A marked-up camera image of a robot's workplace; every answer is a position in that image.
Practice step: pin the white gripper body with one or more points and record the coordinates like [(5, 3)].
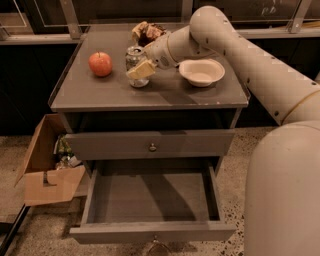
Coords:
[(159, 53)]

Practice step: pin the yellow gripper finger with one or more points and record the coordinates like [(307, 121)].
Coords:
[(143, 69)]

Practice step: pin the silver green 7up can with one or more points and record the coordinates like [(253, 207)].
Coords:
[(133, 55)]

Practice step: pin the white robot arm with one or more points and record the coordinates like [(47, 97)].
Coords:
[(282, 198)]

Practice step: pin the grey drawer cabinet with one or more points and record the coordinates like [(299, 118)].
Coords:
[(88, 103)]

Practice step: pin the brass top drawer knob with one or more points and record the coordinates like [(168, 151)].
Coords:
[(152, 147)]

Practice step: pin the closed grey top drawer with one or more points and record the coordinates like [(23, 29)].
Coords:
[(135, 145)]

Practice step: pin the open grey middle drawer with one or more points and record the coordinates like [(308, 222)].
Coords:
[(129, 201)]

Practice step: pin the brown chip bag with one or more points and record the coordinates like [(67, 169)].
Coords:
[(145, 33)]

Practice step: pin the red apple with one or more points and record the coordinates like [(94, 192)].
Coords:
[(100, 64)]

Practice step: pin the white paper bowl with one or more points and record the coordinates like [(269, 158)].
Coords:
[(201, 73)]

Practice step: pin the green items in box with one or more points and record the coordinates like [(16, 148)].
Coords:
[(64, 155)]

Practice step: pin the brown cardboard box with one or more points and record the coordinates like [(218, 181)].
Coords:
[(44, 183)]

